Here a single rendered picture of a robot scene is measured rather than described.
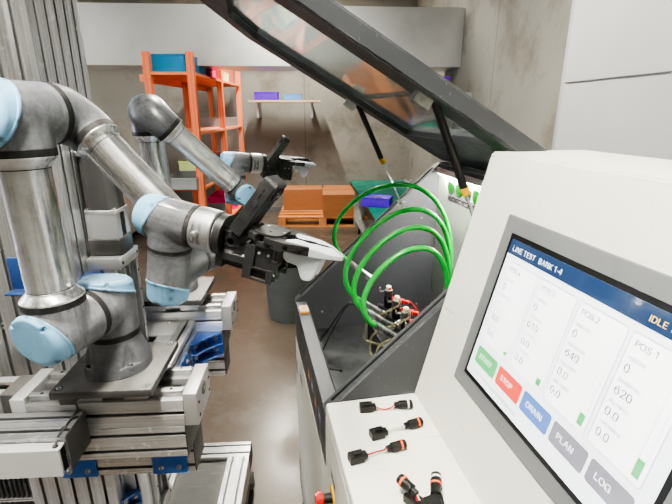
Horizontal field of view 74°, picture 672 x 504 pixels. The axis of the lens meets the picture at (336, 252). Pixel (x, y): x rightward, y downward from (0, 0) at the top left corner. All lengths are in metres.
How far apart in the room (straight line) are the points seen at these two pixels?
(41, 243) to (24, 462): 0.49
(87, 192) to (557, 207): 1.11
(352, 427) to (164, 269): 0.52
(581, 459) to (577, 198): 0.37
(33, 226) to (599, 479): 0.98
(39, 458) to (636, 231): 1.17
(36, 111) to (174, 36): 4.51
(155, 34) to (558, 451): 5.22
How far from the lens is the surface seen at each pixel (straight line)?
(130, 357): 1.18
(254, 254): 0.72
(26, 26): 1.28
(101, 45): 5.66
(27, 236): 0.99
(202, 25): 5.38
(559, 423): 0.75
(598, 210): 0.75
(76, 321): 1.04
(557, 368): 0.76
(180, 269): 0.83
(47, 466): 1.22
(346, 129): 7.54
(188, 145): 1.54
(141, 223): 0.82
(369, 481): 0.93
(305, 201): 6.96
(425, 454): 0.99
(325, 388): 1.20
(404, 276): 1.75
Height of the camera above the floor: 1.63
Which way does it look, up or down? 18 degrees down
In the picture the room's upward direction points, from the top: straight up
